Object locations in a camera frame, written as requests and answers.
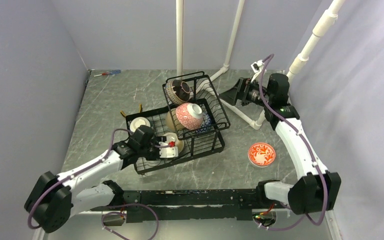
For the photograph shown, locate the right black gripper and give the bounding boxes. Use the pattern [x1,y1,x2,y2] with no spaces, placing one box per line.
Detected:
[218,77,273,108]

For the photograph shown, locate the yellow patterned bowl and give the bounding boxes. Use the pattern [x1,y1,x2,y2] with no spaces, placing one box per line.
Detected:
[163,132,185,153]

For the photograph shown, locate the teal white bowl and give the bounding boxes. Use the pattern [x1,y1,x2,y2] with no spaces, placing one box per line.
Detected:
[129,116,151,132]

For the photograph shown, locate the blue white patterned bowl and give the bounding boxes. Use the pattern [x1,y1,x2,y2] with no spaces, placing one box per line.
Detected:
[195,112,212,134]

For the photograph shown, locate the pink patterned bowl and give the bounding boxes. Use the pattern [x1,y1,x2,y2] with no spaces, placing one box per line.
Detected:
[175,102,204,131]

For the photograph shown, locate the brown geometric patterned bowl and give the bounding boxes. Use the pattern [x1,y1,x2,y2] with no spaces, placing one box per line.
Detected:
[164,79,191,106]

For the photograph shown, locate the orange floral bowl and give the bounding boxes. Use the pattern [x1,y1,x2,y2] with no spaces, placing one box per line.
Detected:
[247,142,277,168]

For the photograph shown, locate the tan speckled bowl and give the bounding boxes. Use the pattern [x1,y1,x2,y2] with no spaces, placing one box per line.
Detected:
[165,108,184,132]

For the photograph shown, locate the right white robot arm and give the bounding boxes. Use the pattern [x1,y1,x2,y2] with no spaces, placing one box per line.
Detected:
[219,73,342,215]

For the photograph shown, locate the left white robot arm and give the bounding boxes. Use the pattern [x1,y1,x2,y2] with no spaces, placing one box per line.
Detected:
[24,125,177,233]

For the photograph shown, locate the yellow black pliers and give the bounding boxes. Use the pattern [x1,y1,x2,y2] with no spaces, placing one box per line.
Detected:
[120,103,143,118]

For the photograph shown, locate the red blue screwdriver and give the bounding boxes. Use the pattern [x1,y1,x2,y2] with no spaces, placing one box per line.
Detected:
[94,69,121,77]

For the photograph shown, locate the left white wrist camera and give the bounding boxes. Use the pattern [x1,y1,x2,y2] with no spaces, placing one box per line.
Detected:
[159,141,179,159]

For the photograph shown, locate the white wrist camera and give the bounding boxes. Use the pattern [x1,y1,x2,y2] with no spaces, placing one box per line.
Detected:
[250,59,267,82]
[159,141,179,159]

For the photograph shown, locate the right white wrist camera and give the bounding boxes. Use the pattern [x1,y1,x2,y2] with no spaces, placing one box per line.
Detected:
[250,59,267,82]

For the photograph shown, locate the black wire dish rack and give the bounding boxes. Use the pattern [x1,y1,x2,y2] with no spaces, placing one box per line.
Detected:
[125,71,231,175]

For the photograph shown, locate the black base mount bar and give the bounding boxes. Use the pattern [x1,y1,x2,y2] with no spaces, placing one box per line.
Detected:
[89,188,287,223]

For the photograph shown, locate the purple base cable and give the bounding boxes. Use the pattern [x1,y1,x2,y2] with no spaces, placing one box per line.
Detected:
[101,202,160,240]

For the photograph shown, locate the white pvc pipe frame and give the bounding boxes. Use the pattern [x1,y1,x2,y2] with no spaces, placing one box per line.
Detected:
[175,0,347,131]

